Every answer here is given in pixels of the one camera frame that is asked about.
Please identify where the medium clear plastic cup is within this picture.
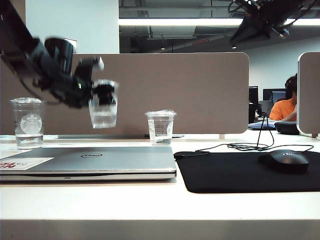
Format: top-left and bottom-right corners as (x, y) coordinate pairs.
(88, 78), (120, 130)

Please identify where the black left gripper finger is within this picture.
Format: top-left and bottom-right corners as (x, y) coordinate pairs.
(96, 94), (115, 106)
(93, 84), (116, 97)

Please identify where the black computer mouse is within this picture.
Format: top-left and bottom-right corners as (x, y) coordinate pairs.
(257, 149), (310, 173)

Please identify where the narrow brown desk divider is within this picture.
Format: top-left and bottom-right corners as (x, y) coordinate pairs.
(296, 51), (320, 138)

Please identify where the person in orange shirt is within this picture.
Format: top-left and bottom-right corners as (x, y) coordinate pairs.
(268, 73), (299, 122)

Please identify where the black mouse cable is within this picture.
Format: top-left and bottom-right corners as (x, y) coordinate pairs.
(173, 112), (315, 158)

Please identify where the black mouse pad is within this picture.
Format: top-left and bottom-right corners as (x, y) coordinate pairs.
(173, 150), (320, 194)

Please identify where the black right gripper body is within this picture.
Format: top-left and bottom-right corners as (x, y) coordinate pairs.
(228, 13), (273, 43)

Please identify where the black zip case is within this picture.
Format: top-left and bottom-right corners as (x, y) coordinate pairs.
(274, 120), (300, 136)

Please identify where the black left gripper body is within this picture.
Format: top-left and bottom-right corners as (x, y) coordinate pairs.
(32, 37), (94, 110)

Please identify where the silver Dell laptop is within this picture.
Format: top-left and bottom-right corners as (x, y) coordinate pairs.
(0, 145), (178, 184)

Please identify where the small clear plastic cup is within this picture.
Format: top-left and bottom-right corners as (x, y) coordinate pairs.
(144, 109), (178, 147)

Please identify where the lit background monitor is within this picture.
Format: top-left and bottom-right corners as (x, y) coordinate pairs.
(271, 90), (287, 104)

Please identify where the ceiling light strip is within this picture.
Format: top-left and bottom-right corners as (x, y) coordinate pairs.
(118, 18), (320, 27)

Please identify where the large clear logo plastic cup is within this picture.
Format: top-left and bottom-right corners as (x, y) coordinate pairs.
(9, 97), (48, 151)

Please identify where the wide brown desk divider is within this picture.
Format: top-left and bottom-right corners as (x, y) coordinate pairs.
(0, 51), (250, 136)

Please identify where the blue cloth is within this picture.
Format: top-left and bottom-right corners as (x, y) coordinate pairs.
(248, 120), (277, 131)

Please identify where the black background monitor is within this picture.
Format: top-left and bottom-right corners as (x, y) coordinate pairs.
(249, 85), (259, 106)

